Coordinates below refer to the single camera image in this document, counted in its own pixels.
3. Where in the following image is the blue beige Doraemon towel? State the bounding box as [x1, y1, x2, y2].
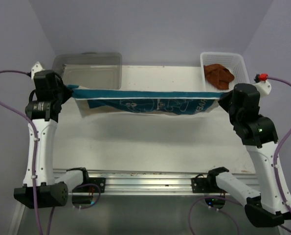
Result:
[67, 85, 223, 117]

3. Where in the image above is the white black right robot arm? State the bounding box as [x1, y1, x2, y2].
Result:
[206, 83, 291, 228]

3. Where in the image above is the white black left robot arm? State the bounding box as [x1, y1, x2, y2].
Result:
[14, 62, 90, 209]

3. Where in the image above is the rust orange crumpled towel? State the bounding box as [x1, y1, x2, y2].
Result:
[203, 64, 235, 91]

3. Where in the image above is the white plastic mesh basket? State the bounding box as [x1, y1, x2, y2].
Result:
[200, 52, 249, 92]

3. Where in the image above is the grey translucent plastic bin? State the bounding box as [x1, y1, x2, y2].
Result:
[52, 52, 122, 90]

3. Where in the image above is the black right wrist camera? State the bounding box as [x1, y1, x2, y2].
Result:
[231, 83, 261, 115]

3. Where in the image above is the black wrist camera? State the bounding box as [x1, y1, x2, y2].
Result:
[33, 70, 61, 101]
[231, 83, 261, 115]

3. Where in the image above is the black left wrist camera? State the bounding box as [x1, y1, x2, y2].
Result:
[33, 70, 61, 101]

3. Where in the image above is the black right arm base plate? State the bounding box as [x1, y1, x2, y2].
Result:
[191, 174, 222, 194]

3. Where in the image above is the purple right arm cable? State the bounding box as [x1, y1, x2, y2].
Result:
[188, 76, 291, 235]

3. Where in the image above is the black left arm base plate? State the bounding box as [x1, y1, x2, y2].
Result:
[72, 177, 106, 194]

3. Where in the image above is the aluminium extrusion rail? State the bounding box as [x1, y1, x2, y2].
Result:
[52, 168, 258, 196]

